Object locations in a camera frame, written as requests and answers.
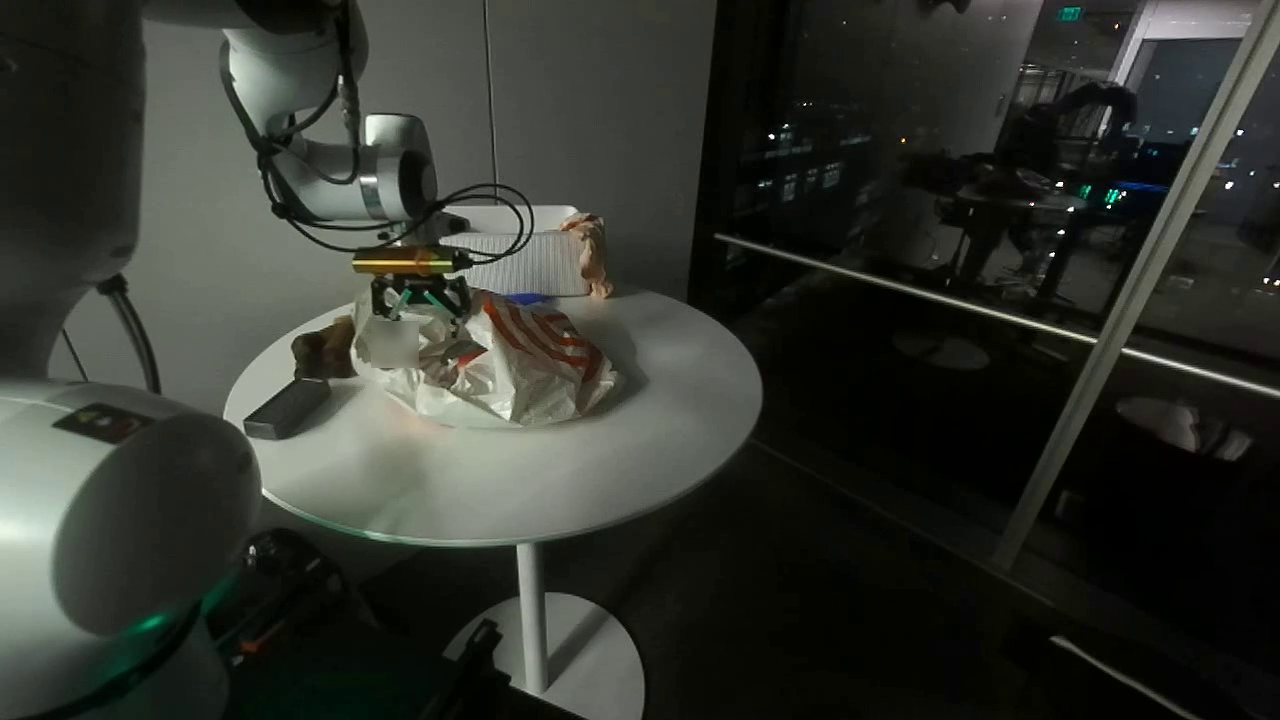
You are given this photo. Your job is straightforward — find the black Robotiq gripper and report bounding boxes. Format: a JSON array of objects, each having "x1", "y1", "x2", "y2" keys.
[{"x1": 369, "y1": 273, "x2": 473, "y2": 336}]

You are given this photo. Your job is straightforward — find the black duster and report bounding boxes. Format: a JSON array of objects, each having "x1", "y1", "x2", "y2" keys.
[{"x1": 241, "y1": 372, "x2": 341, "y2": 445}]

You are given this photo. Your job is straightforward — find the pink beige plush toy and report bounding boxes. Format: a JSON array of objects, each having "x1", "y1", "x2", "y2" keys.
[{"x1": 557, "y1": 210, "x2": 618, "y2": 305}]

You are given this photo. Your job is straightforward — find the white plastic bag orange print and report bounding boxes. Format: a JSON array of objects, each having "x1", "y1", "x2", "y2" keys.
[{"x1": 349, "y1": 288, "x2": 625, "y2": 427}]

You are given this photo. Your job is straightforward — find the white plastic storage bin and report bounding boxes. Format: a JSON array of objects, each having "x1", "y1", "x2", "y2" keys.
[{"x1": 434, "y1": 201, "x2": 601, "y2": 300}]

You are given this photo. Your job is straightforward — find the grey window mullion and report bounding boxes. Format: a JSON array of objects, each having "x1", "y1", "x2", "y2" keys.
[{"x1": 987, "y1": 0, "x2": 1280, "y2": 579}]

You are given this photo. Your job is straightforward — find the yellow wrist camera box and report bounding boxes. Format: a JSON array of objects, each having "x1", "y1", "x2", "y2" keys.
[{"x1": 349, "y1": 247, "x2": 474, "y2": 280}]

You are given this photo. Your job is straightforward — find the black power cable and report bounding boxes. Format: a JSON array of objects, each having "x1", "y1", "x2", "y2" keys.
[{"x1": 52, "y1": 268, "x2": 167, "y2": 399}]

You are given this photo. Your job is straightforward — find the white table pedestal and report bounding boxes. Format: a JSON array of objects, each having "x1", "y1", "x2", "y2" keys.
[{"x1": 442, "y1": 539, "x2": 646, "y2": 720}]

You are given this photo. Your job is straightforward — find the grey horizontal window rail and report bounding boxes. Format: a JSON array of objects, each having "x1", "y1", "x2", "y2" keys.
[{"x1": 711, "y1": 228, "x2": 1280, "y2": 405}]

